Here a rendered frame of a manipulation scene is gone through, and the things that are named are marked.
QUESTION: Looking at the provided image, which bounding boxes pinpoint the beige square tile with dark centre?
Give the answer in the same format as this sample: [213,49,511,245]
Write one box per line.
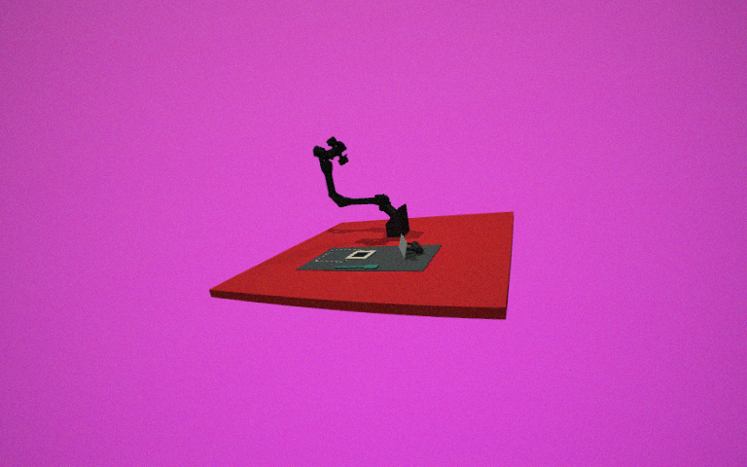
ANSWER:
[345,251,376,260]

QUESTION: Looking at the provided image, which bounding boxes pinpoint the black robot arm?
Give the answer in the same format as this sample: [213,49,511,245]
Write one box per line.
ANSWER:
[312,141,397,218]

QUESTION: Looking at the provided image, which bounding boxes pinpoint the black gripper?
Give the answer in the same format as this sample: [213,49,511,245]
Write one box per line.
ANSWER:
[326,136,348,165]

